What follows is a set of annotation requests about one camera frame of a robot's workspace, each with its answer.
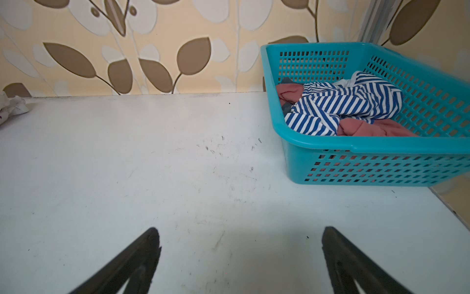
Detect red white striped tank top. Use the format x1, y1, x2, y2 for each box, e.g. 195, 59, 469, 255
0, 91, 29, 125

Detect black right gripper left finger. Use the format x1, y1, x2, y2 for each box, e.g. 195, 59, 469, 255
72, 227, 162, 294

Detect pink red garment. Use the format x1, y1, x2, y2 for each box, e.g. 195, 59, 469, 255
276, 83, 419, 138

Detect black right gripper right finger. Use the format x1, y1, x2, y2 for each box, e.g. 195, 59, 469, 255
322, 227, 410, 294

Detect blue white striped tank top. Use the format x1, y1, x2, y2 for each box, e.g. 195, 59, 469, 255
284, 70, 404, 137

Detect teal plastic laundry basket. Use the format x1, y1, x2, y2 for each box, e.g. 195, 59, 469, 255
261, 42, 470, 187

